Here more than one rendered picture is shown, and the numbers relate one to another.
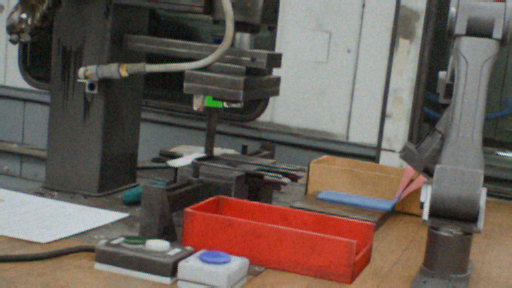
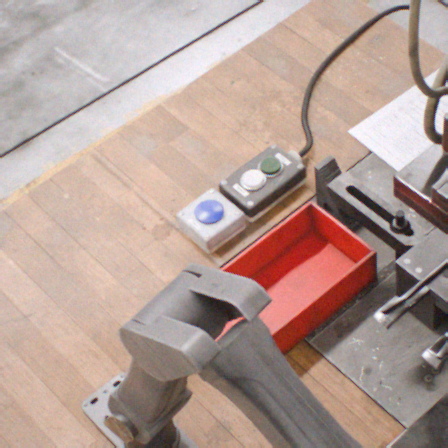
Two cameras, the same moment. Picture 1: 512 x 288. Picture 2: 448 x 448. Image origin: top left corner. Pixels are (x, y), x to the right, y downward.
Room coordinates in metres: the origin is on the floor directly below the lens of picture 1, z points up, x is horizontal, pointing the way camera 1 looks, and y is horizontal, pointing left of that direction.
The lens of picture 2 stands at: (1.60, -0.61, 2.13)
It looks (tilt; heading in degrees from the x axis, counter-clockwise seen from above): 51 degrees down; 132
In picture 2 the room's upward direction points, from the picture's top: 10 degrees counter-clockwise
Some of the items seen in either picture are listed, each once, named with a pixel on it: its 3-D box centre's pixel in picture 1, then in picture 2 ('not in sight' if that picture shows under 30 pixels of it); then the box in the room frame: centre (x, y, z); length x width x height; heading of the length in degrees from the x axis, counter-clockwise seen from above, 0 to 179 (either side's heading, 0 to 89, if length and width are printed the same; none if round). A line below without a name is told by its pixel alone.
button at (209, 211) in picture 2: (214, 261); (209, 214); (0.91, 0.12, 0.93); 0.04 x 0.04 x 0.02
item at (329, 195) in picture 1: (361, 193); not in sight; (1.41, -0.08, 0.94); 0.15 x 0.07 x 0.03; 79
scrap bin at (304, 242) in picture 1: (279, 236); (273, 295); (1.06, 0.05, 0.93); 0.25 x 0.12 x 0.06; 75
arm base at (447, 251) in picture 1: (447, 253); (146, 427); (1.04, -0.19, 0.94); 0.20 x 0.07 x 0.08; 165
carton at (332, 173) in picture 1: (373, 186); not in sight; (1.53, -0.11, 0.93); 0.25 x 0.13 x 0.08; 75
